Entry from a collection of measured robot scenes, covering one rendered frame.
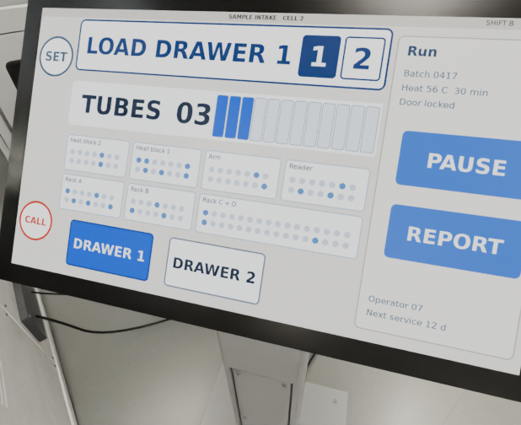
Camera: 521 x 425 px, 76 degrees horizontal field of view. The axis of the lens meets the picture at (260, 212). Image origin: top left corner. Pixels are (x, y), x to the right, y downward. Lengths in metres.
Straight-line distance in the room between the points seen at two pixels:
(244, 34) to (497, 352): 0.33
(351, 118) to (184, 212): 0.17
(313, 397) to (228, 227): 1.04
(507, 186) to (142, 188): 0.31
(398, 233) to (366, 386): 1.11
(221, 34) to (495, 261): 0.30
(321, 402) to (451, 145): 1.09
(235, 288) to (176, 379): 1.09
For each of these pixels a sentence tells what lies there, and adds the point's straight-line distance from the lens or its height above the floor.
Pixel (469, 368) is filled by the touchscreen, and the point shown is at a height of 0.98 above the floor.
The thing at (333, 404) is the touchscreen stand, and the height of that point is 0.03.
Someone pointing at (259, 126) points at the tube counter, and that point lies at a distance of 0.30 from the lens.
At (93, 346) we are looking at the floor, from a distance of 1.56.
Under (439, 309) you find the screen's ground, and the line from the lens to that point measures 0.31.
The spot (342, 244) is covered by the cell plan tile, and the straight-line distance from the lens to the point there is 0.29.
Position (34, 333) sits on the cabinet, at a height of 0.26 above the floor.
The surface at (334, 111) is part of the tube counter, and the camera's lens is 0.30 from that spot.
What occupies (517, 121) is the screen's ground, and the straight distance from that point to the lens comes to 0.33.
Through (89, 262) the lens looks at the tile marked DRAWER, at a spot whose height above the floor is 0.99.
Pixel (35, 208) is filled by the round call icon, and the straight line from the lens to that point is 0.42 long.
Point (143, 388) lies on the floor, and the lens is 1.41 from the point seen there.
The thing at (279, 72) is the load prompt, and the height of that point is 1.14.
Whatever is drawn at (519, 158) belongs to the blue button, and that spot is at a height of 1.10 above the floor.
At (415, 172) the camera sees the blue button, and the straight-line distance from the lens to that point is 0.30.
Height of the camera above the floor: 1.24
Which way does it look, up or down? 41 degrees down
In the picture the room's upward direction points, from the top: 2 degrees counter-clockwise
